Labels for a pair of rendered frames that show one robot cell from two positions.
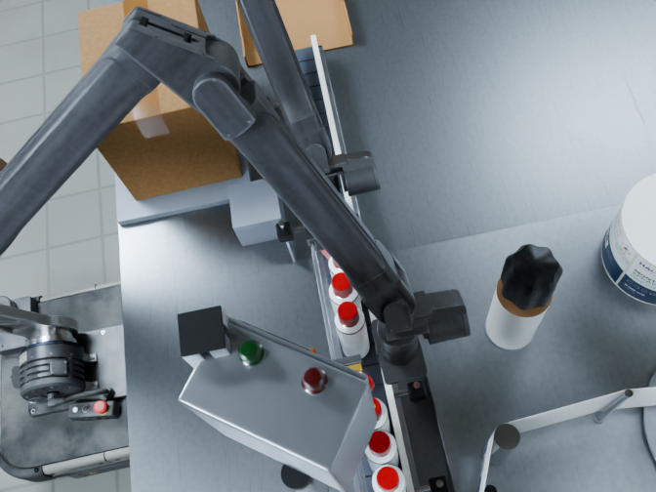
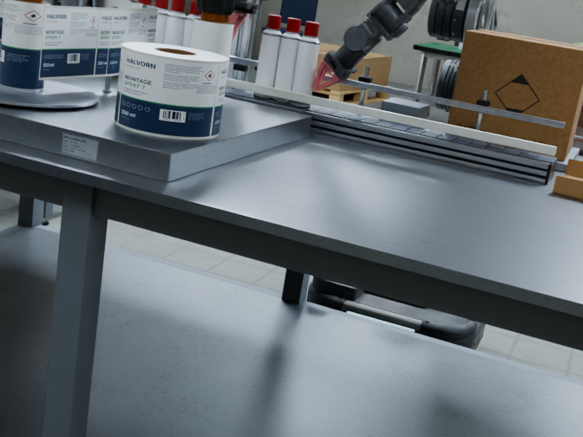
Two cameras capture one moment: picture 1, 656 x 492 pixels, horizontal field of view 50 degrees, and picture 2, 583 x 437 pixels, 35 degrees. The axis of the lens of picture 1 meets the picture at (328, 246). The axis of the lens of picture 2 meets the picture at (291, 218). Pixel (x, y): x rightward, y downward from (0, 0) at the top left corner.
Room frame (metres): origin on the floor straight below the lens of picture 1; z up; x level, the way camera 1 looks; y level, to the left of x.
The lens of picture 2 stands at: (1.18, -2.19, 1.22)
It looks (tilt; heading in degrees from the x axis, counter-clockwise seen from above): 16 degrees down; 107
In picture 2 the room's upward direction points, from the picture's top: 9 degrees clockwise
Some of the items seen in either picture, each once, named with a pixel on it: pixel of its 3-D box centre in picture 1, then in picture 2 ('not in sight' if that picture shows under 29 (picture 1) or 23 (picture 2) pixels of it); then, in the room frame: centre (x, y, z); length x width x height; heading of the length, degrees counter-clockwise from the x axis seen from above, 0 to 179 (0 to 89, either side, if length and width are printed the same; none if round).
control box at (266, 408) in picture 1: (289, 407); not in sight; (0.19, 0.09, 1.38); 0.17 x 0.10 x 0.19; 52
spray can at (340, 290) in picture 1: (346, 303); (288, 60); (0.44, -0.01, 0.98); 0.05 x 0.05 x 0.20
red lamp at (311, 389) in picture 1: (313, 379); not in sight; (0.18, 0.04, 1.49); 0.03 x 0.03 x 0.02
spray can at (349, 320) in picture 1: (351, 330); (269, 56); (0.39, 0.00, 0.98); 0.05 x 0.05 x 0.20
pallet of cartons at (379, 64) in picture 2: not in sight; (330, 73); (-1.30, 6.47, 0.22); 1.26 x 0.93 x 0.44; 87
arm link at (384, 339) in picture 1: (401, 330); not in sight; (0.30, -0.07, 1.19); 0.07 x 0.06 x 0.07; 88
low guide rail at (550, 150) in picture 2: (357, 246); (330, 103); (0.58, -0.06, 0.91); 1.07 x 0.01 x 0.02; 177
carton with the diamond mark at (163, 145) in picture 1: (163, 97); (520, 92); (0.99, 0.26, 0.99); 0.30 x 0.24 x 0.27; 179
